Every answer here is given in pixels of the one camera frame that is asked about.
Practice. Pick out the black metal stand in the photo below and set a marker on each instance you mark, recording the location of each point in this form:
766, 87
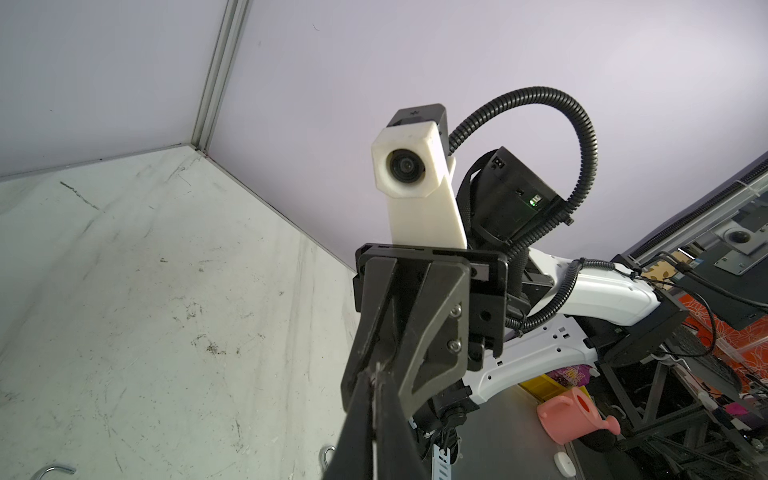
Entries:
681, 422

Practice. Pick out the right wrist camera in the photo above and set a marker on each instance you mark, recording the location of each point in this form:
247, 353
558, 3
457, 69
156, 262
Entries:
414, 170

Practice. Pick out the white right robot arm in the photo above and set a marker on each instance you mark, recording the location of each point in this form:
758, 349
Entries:
582, 310

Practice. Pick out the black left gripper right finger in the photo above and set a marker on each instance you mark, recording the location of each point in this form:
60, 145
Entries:
396, 457

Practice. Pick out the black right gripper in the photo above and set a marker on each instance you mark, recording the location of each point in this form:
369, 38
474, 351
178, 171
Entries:
428, 315

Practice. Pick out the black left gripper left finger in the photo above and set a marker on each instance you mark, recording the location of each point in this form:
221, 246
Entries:
353, 458

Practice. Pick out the pink watering can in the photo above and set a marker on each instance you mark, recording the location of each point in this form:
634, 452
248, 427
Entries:
572, 415

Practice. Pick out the aluminium frame corner post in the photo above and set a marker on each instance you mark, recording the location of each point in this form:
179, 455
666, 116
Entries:
219, 72

